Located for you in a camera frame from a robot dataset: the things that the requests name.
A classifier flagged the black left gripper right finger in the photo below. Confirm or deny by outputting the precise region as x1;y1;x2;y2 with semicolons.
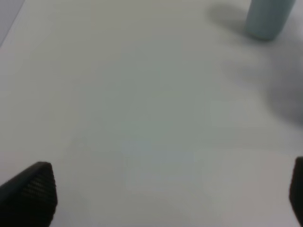
289;157;303;227

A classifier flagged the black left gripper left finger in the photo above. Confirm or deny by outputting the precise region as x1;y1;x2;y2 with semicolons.
0;162;58;227

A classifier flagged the teal plastic cup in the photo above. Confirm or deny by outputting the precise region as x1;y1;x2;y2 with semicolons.
245;0;295;41

